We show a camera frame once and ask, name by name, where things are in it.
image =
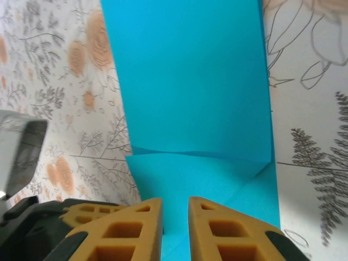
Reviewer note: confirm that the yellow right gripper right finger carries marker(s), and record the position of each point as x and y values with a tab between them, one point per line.
231	239

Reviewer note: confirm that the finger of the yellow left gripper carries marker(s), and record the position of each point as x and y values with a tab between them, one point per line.
81	214

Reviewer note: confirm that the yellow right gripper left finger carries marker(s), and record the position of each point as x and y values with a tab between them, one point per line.
125	239

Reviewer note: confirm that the floral print table mat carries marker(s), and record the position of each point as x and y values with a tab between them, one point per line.
312	122

